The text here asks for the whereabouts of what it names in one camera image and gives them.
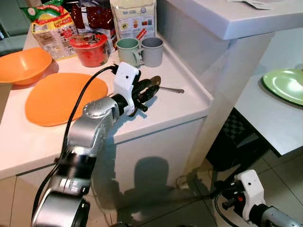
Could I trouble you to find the grey mug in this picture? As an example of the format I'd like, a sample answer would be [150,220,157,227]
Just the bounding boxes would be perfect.
[141,37,164,68]

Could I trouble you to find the pale green mug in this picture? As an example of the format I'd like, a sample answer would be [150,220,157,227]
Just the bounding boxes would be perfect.
[116,37,143,67]

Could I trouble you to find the black stool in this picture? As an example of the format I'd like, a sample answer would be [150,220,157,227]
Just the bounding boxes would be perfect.
[207,108,268,172]

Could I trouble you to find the red instant noodle cup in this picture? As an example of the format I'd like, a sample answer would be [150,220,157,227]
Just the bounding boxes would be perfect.
[69,32,109,68]

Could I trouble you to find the cream food package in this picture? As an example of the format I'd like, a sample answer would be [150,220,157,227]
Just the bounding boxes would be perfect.
[110,0,157,42]

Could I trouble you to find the orange flat plate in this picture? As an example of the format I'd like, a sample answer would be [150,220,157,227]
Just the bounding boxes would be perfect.
[25,72,108,127]

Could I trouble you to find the dark red snack bag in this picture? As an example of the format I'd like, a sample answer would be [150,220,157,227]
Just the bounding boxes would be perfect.
[71,0,118,50]

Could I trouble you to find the yellow noodle multipack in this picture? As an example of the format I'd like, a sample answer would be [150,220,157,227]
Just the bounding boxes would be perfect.
[21,4,78,61]

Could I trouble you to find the orange bowl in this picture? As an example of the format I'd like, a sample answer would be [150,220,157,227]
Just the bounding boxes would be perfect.
[0,47,53,86]

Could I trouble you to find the green plate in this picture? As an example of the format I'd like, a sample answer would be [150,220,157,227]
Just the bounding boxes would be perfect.
[262,69,303,106]

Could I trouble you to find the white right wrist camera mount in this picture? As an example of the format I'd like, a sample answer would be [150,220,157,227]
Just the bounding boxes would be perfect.
[235,170,267,212]

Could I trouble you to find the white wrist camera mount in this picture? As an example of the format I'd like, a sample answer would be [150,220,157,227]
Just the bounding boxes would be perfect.
[113,61,141,103]
[235,170,267,212]

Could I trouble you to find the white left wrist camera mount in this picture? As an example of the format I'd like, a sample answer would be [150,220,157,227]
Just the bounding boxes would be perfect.
[113,61,141,103]

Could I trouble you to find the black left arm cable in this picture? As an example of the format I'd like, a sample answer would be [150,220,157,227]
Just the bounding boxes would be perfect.
[31,65,119,223]

